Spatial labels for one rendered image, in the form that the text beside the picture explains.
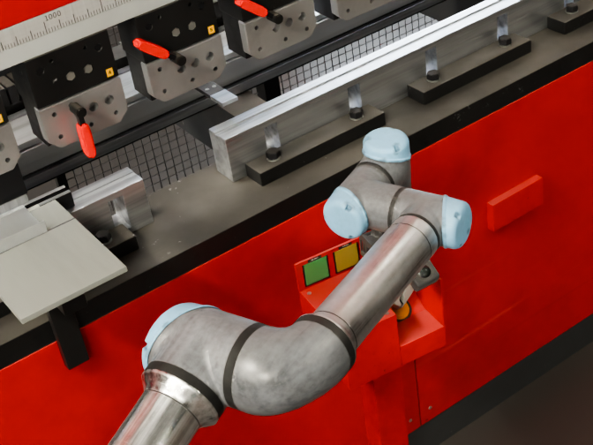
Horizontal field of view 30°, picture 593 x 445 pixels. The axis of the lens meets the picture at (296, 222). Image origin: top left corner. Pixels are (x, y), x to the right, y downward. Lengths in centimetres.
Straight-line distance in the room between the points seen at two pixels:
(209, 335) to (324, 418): 100
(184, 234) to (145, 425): 66
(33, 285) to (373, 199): 54
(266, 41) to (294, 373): 80
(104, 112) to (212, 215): 29
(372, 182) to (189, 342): 44
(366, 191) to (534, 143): 82
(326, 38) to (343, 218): 85
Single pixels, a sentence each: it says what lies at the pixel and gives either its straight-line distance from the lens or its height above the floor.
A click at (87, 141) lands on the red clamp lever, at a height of 111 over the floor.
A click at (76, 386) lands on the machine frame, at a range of 198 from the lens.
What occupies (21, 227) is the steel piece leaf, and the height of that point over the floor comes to 100.
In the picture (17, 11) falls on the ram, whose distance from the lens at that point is 178.
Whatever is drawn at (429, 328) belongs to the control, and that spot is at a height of 70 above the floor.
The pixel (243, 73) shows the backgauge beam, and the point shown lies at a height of 93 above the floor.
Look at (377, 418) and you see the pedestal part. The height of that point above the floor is 51.
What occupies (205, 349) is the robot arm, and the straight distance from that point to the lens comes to 142.
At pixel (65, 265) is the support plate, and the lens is 178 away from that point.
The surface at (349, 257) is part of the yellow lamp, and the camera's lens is 197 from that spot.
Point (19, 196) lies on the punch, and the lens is 192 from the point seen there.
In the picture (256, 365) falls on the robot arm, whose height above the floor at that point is 108.
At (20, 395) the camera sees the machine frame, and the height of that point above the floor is 76.
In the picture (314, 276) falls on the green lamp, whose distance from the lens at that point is 196.
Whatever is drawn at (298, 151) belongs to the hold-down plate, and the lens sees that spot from 211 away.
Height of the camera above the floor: 200
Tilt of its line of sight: 35 degrees down
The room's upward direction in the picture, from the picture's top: 9 degrees counter-clockwise
